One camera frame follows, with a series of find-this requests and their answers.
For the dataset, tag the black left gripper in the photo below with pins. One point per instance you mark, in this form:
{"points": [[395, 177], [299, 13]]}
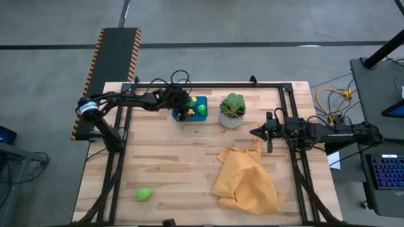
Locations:
{"points": [[175, 97]]}

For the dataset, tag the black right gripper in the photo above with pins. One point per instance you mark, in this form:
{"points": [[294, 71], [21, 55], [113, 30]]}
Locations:
{"points": [[281, 130]]}

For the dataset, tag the green toy mango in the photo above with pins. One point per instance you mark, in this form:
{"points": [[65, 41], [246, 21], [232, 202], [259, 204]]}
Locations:
{"points": [[143, 194], [191, 104], [202, 110]]}

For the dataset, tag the orange waffle cloth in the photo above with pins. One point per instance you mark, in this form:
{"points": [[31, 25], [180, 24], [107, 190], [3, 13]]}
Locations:
{"points": [[243, 179]]}

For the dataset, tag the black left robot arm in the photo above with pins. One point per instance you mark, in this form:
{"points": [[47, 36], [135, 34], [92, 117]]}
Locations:
{"points": [[126, 100]]}

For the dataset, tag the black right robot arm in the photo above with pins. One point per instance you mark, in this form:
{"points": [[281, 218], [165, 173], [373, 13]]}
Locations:
{"points": [[347, 134]]}

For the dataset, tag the teal plastic tupperware container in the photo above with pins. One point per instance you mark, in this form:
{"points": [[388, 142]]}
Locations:
{"points": [[202, 100]]}

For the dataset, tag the potted plant in patterned pot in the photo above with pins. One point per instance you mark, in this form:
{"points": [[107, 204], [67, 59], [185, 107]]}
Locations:
{"points": [[233, 107]]}

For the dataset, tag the white paper sheet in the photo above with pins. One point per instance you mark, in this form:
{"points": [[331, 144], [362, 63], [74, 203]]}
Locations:
{"points": [[334, 160]]}

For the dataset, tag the black ramp with hazard stripes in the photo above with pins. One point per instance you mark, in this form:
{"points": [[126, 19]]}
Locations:
{"points": [[113, 56]]}

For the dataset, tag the person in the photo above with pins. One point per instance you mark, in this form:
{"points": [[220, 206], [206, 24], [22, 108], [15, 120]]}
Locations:
{"points": [[168, 223]]}

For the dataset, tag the grey side desk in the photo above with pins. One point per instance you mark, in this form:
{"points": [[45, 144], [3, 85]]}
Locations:
{"points": [[375, 91]]}

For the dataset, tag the backlit computer keyboard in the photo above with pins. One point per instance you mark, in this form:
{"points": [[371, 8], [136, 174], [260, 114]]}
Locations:
{"points": [[388, 171]]}

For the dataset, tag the grey keyboard desk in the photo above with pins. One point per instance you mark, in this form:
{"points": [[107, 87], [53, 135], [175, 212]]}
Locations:
{"points": [[378, 201]]}

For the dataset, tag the flat computer monitor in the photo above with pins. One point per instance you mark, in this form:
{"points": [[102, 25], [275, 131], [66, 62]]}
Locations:
{"points": [[398, 111]]}

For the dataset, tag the blue-lit dark device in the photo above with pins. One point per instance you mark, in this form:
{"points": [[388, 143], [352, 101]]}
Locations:
{"points": [[6, 135]]}

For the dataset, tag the grey metal stand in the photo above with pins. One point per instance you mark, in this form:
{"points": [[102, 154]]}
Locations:
{"points": [[12, 176]]}

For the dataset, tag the black aluminium rig frame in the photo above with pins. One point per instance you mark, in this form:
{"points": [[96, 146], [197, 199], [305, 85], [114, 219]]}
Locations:
{"points": [[221, 85]]}

